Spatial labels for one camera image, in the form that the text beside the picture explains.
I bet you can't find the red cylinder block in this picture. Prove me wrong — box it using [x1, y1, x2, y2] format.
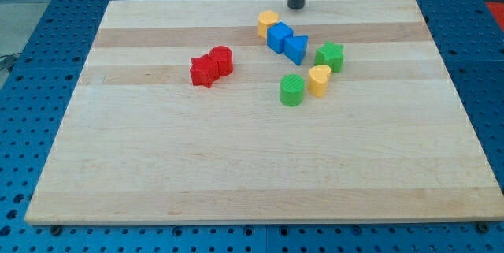
[209, 46, 234, 76]

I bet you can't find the red star block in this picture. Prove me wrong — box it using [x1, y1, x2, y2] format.
[190, 54, 220, 88]

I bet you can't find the yellow heart block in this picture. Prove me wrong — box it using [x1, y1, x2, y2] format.
[307, 65, 332, 98]

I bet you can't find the green star block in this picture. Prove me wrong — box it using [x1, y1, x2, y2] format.
[314, 41, 344, 73]

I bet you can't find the blue cube block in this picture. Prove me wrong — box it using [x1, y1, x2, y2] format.
[266, 22, 294, 54]

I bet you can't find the yellow hexagon block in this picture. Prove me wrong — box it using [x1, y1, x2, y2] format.
[258, 10, 279, 39]

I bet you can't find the light wooden board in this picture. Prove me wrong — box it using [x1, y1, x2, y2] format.
[24, 0, 503, 225]

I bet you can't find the blue triangle block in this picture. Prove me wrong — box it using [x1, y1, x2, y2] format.
[284, 35, 309, 66]

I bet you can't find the green cylinder block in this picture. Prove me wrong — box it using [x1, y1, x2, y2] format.
[280, 74, 305, 107]

